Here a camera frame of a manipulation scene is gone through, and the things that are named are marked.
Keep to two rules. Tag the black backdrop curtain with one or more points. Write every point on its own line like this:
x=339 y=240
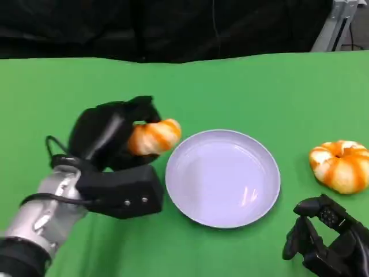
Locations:
x=155 y=29

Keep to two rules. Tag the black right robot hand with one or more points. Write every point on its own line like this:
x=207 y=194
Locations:
x=331 y=239

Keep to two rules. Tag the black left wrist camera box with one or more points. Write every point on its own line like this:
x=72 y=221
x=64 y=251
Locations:
x=127 y=190

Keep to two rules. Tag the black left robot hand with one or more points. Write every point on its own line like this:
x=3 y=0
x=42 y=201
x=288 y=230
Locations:
x=115 y=132

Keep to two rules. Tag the green table cloth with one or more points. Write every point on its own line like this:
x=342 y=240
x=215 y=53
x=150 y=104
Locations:
x=230 y=92

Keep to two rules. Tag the grey metal frame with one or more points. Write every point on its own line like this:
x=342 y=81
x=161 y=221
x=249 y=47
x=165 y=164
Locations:
x=334 y=29

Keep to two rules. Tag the lilac plate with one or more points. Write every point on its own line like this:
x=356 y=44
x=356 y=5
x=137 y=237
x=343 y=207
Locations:
x=222 y=179

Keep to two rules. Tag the orange and white bread roll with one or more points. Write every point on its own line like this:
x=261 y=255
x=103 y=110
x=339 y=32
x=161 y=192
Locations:
x=155 y=137
x=341 y=167

